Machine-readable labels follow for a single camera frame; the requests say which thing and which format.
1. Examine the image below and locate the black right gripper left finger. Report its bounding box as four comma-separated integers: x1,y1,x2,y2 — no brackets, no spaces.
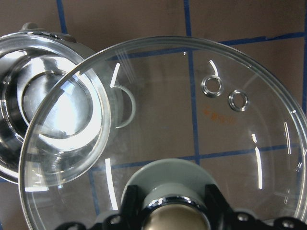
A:
56,184,147,230

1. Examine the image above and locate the glass pot lid with knob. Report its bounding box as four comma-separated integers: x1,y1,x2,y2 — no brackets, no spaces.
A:
19,36,307,230

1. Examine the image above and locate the pale green electric pot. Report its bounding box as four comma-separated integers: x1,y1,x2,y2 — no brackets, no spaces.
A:
0,23,136,186

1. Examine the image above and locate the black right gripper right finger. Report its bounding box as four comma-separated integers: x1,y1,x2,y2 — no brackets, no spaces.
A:
204,184,307,230

